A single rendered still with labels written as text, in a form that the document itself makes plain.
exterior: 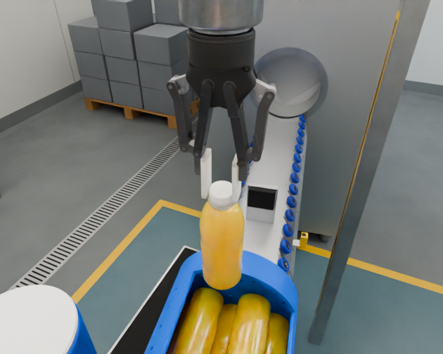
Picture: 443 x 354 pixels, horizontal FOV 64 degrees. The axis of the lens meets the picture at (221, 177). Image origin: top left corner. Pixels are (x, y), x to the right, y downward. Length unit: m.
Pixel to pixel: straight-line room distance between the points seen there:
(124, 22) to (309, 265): 2.66
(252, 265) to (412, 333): 1.66
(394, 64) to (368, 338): 1.50
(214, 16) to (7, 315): 0.86
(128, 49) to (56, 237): 1.92
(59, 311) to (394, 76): 1.07
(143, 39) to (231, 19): 3.23
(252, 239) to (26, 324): 0.68
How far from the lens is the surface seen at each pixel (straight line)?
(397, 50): 1.12
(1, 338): 1.00
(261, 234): 1.23
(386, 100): 1.17
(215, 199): 0.51
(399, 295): 2.43
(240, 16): 0.37
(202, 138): 0.46
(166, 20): 3.89
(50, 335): 0.96
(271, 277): 0.75
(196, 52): 0.40
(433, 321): 2.41
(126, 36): 3.69
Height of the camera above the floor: 1.80
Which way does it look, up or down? 36 degrees down
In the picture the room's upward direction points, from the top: straight up
